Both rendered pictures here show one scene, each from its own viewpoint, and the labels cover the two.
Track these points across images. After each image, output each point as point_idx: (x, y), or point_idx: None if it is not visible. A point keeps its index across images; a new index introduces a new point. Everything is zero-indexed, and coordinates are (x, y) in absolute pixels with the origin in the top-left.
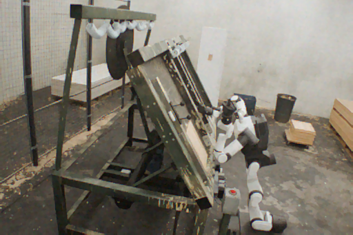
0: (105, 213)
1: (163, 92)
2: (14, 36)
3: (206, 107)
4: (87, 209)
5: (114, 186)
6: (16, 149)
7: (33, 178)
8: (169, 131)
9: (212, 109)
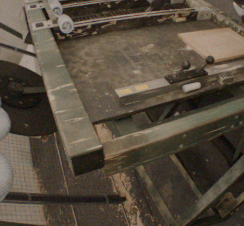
0: (217, 162)
1: (147, 90)
2: None
3: None
4: (202, 177)
5: (227, 179)
6: (98, 205)
7: (139, 208)
8: (233, 116)
9: None
